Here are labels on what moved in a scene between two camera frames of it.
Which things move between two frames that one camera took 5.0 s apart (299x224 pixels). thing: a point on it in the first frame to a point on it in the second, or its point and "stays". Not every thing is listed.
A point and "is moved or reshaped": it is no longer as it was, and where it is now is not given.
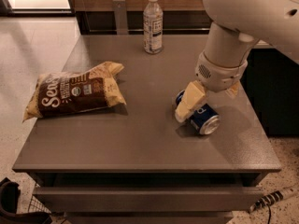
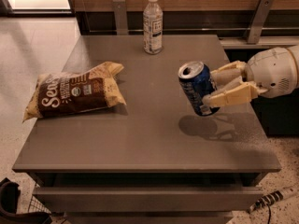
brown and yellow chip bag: (65, 92) stays
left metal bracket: (121, 18) stays
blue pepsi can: (205, 119) is moved or reshaped
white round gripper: (219, 75) to (270, 70)
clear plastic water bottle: (152, 25) stays
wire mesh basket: (35, 205) stays
